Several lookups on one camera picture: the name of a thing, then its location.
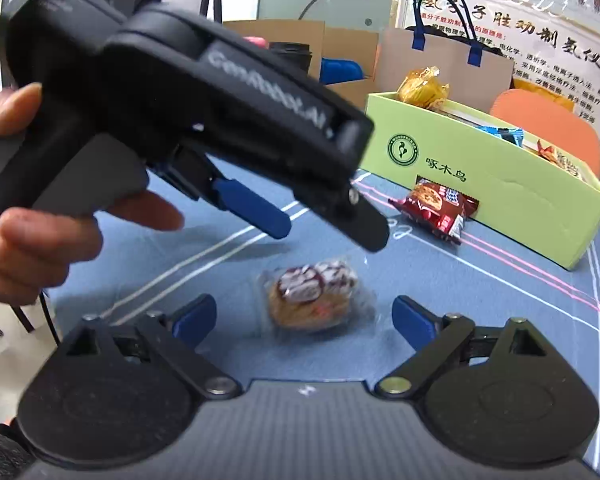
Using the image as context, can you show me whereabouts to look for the blue plastic object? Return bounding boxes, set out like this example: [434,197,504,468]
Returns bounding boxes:
[321,57,366,84]

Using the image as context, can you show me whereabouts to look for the light green cardboard box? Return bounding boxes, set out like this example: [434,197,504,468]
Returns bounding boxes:
[357,91,600,272]

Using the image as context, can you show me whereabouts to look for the brown paper bag blue handles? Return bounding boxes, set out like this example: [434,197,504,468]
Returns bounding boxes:
[375,0,515,98]

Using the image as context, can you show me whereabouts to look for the orange chair back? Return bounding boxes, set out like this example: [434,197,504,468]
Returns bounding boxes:
[490,88,600,178]

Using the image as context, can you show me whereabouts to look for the person's left hand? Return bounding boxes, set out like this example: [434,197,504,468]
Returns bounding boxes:
[0,82,185,306]

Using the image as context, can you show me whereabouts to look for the blue snack packet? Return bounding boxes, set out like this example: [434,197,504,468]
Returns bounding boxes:
[480,126,525,147]

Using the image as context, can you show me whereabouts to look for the brown cardboard box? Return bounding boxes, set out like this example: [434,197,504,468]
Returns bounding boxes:
[222,20,381,106]

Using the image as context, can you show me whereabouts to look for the red orange snack packet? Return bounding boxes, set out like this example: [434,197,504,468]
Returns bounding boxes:
[535,140,588,181]

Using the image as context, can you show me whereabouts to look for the dark cloth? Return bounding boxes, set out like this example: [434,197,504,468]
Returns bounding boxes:
[0,422,36,480]

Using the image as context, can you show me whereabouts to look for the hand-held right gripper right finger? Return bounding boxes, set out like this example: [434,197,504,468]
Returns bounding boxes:
[373,295,556,401]

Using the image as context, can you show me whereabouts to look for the yellow snack packet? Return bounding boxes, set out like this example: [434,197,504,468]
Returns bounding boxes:
[397,66,451,111]

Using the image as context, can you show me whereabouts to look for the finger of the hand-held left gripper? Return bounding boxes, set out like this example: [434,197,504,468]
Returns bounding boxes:
[324,181,392,254]
[170,152,292,239]

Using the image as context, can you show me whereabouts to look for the red label clear biscuit packet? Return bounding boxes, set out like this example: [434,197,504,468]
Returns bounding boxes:
[257,260,376,333]

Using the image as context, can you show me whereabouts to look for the wall poster large lettering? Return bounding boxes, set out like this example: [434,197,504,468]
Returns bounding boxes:
[392,0,600,131]

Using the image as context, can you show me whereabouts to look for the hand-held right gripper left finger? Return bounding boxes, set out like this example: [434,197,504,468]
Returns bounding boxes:
[55,294,243,401]

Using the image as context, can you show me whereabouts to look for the yellow plastic bag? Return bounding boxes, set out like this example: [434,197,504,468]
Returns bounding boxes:
[512,77,577,111]

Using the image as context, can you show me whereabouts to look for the dark red biscuit packet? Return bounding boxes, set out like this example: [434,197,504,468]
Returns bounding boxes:
[389,181,481,245]

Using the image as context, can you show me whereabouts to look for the black cup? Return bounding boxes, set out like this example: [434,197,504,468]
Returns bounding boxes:
[267,41,313,78]

